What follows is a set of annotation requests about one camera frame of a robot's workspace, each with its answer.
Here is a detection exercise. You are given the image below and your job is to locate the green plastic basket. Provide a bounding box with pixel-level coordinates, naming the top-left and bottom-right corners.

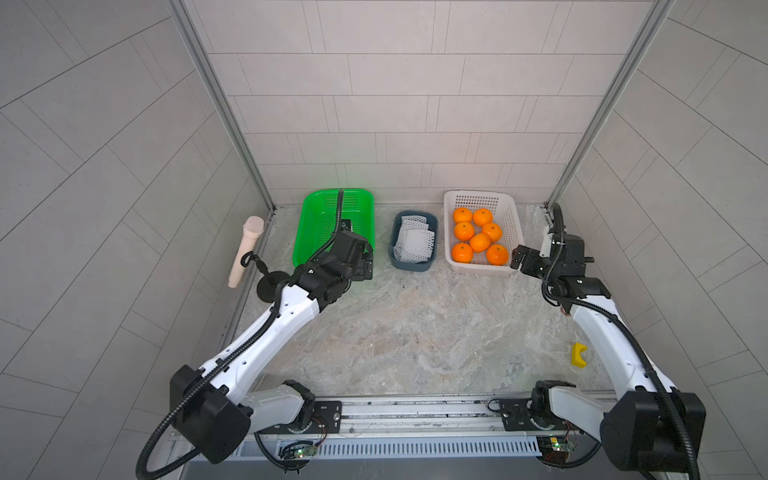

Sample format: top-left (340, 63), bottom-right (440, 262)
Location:
top-left (292, 189), bottom-right (376, 267)

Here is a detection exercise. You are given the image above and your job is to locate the white plastic basket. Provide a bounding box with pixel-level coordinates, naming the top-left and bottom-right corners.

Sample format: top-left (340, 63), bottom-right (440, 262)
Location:
top-left (443, 190), bottom-right (524, 276)

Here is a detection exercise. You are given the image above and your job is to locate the left green circuit board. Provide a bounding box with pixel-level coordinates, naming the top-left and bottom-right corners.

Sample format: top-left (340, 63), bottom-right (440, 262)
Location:
top-left (279, 441), bottom-right (318, 461)

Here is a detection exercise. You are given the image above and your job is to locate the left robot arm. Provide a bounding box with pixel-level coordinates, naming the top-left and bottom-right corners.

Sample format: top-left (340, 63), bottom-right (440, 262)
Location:
top-left (135, 227), bottom-right (373, 479)

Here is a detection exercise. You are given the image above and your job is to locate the aluminium rail frame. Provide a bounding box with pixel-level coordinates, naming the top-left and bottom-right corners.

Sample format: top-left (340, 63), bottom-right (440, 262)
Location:
top-left (161, 392), bottom-right (679, 480)

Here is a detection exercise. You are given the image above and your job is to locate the green circuit board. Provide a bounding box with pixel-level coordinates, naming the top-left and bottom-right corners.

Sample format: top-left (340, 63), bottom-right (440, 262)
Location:
top-left (279, 441), bottom-right (318, 461)
top-left (536, 436), bottom-right (578, 465)

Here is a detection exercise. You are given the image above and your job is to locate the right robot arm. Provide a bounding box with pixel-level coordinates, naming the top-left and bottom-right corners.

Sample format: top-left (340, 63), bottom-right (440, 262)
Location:
top-left (511, 204), bottom-right (706, 479)

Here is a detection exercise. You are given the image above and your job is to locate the yellow plastic block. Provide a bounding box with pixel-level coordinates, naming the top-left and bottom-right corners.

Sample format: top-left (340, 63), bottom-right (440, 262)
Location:
top-left (570, 342), bottom-right (588, 368)

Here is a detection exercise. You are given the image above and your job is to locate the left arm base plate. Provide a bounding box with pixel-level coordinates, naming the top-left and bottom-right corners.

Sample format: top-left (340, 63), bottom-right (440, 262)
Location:
top-left (262, 400), bottom-right (342, 435)

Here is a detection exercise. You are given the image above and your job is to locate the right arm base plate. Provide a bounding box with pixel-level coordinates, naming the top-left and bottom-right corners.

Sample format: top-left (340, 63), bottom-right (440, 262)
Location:
top-left (487, 398), bottom-right (577, 433)

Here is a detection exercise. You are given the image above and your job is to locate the right green circuit board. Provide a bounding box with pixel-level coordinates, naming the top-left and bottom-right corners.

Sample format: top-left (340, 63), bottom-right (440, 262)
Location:
top-left (536, 436), bottom-right (578, 465)

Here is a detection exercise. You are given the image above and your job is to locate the dark blue plastic tub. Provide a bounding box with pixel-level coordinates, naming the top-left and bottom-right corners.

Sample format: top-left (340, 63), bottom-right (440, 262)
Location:
top-left (388, 210), bottom-right (439, 273)

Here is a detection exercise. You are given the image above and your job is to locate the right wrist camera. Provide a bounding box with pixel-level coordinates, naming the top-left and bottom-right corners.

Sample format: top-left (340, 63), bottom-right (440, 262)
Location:
top-left (539, 229), bottom-right (553, 258)

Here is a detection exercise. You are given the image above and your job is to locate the beige microphone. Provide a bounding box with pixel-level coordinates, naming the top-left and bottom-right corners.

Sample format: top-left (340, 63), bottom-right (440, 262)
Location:
top-left (228, 216), bottom-right (265, 289)

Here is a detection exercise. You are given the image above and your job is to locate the white foam net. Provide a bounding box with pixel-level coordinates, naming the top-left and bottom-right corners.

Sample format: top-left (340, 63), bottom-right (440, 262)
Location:
top-left (400, 215), bottom-right (429, 231)
top-left (393, 230), bottom-right (435, 263)

